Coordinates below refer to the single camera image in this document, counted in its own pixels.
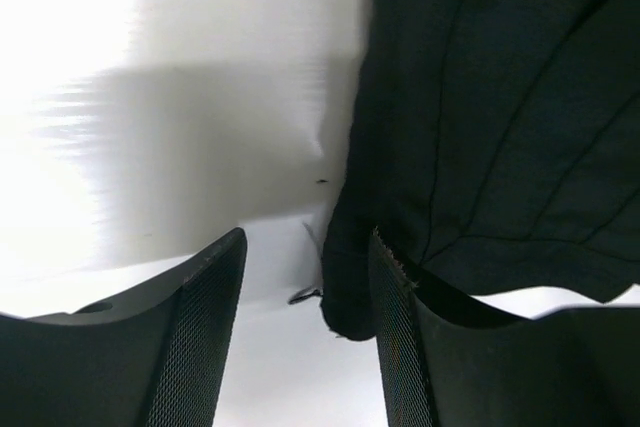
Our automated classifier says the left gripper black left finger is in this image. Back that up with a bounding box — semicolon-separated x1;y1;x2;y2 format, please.
1;228;247;427

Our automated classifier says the black pleated skirt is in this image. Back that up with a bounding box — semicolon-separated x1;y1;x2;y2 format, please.
320;0;639;341

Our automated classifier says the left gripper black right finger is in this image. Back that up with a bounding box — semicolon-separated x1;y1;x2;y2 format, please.
369;234;639;426

